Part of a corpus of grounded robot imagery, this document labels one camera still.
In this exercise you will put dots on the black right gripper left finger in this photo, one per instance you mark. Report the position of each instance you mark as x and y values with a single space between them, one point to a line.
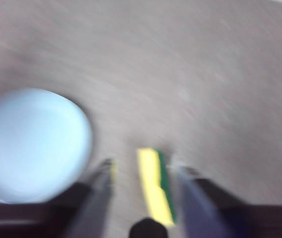
56 213

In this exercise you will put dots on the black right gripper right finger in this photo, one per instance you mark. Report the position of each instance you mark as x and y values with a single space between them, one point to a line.
230 218

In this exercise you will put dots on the blue round plate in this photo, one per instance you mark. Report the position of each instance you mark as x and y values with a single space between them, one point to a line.
34 146

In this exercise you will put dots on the yellow sponge with green pad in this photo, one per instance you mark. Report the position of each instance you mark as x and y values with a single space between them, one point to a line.
153 183

